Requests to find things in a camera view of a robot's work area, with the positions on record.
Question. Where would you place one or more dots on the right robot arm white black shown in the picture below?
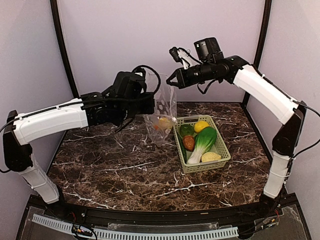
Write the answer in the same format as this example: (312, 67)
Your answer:
(289, 112)

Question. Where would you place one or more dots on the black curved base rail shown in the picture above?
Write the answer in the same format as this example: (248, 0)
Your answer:
(256, 221)

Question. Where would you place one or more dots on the pale green plastic basket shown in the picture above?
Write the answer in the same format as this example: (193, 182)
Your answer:
(219, 147)

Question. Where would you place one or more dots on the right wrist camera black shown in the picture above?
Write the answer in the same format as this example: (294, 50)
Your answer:
(208, 50)

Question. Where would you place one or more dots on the black frame post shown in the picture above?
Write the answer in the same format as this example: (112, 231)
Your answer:
(62, 47)
(263, 32)

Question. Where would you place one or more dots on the green pepper toy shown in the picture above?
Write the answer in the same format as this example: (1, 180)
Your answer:
(186, 130)

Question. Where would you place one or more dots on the green white bok choy toy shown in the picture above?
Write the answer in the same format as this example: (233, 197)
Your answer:
(203, 143)

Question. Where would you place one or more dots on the yellow lemon toy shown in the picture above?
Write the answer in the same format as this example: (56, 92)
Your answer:
(200, 125)

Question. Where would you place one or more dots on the dark green cucumber toy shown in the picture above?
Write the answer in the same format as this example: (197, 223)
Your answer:
(183, 150)

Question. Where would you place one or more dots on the orange yellow toy food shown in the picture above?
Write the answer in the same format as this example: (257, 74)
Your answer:
(163, 123)

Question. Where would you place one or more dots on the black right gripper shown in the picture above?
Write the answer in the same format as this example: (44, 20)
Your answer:
(183, 81)

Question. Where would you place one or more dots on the white slotted cable duct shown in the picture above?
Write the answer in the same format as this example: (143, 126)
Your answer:
(119, 231)

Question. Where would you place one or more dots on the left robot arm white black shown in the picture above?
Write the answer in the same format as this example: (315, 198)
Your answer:
(89, 110)

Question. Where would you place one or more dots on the clear zip top bag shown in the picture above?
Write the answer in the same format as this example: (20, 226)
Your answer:
(165, 106)

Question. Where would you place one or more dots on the pale yellow walnut toy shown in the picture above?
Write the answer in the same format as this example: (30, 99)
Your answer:
(210, 156)

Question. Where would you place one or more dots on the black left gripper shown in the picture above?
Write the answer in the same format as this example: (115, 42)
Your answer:
(150, 107)

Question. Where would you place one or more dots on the brown mushroom toy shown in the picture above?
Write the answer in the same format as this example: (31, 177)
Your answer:
(188, 142)

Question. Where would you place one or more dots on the right black frame post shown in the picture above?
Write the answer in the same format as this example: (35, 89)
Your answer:
(263, 32)

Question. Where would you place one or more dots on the left black frame post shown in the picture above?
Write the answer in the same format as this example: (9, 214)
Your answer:
(62, 47)

